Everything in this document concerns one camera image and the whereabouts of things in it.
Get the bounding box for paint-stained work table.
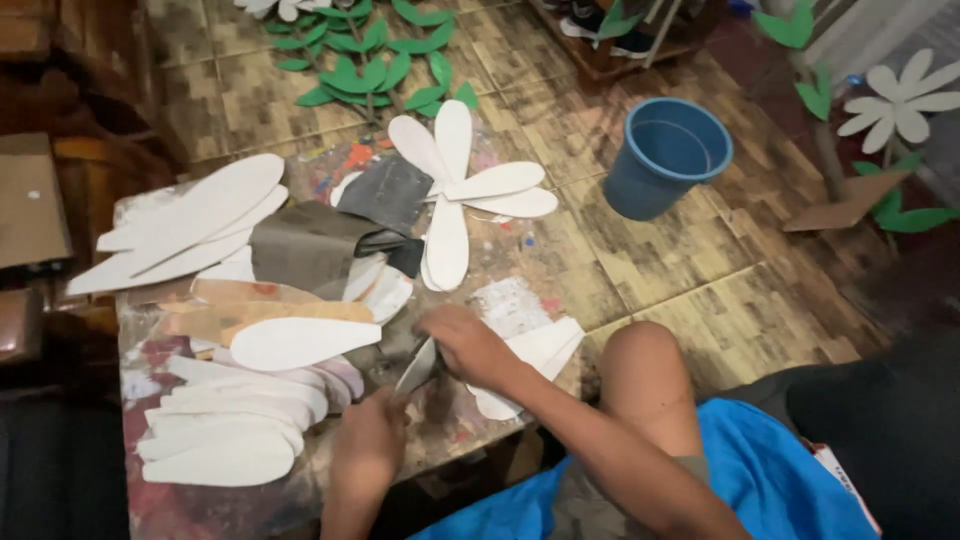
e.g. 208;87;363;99
112;127;594;540

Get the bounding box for brown cardboard petal templates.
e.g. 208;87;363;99
156;277;376;348

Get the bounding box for brown cardboard base piece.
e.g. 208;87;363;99
783;170;913;233

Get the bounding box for person's bare knee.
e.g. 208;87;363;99
597;321;707;459

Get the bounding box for green paper leaf branches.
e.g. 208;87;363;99
262;0;481;121

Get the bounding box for small black sandpaper piece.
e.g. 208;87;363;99
386;237;426;279

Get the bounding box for dark wooden furniture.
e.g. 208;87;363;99
0;0;190;391

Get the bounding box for stack of narrow white petals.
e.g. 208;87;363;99
135;352;367;489

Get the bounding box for white pointed foam petals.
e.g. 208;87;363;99
465;315;587;423

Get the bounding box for single white foam petal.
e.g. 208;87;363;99
229;316;384;373

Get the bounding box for dark grey sandpaper sheet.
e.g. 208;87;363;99
335;154;435;236

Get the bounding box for white paper flower with leaves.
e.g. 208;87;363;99
233;0;333;23

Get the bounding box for person's left hand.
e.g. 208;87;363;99
330;386;412;489

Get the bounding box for white flower on stem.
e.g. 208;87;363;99
835;48;960;156

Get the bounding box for pile of long white petals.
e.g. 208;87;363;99
65;153;291;298

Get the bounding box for small white foam petal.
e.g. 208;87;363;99
393;336;438;399

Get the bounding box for grey-brown sandpaper sheet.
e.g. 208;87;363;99
248;200;408;301

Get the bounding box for green leaves at stem base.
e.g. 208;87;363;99
851;150;960;234

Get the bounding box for assembled white foam flower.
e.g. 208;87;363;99
387;99;561;294

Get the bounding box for wooden shoe rack with shoes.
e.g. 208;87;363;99
528;0;725;82

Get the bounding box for green paper leaf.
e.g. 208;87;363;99
752;0;817;51
794;63;834;123

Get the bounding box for white petals under sandpaper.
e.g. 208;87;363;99
341;252;415;326

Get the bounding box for person's right hand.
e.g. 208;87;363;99
414;303;528;393

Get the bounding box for person's grey shorts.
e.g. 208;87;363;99
549;453;711;540

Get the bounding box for brown flower stem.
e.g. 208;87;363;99
804;66;853;204

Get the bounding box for blue plastic bucket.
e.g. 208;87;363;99
602;96;735;223

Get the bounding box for person's blue shirt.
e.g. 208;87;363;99
408;396;880;540

